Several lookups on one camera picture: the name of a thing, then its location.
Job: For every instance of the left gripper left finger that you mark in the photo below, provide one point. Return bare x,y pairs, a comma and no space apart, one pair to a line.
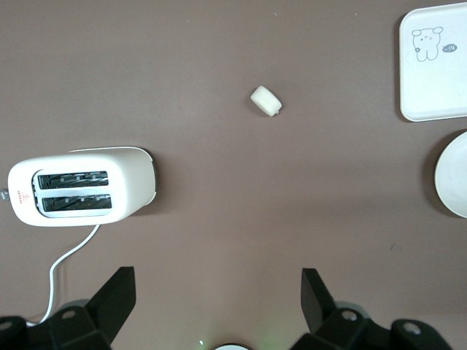
109,302

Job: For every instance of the white two-slot toaster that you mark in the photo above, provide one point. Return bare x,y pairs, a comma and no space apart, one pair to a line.
127,182

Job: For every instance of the white steamed bun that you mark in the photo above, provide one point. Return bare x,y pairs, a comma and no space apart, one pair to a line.
265,100

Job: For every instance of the cream tray with bear drawing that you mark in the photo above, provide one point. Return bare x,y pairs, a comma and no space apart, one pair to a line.
434,91

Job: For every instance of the white round plate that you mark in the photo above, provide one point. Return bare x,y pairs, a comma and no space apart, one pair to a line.
454,175

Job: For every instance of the brown table cloth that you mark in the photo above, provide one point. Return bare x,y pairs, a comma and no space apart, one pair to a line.
233,182

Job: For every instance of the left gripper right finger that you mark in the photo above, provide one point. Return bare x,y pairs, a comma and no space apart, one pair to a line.
321,306

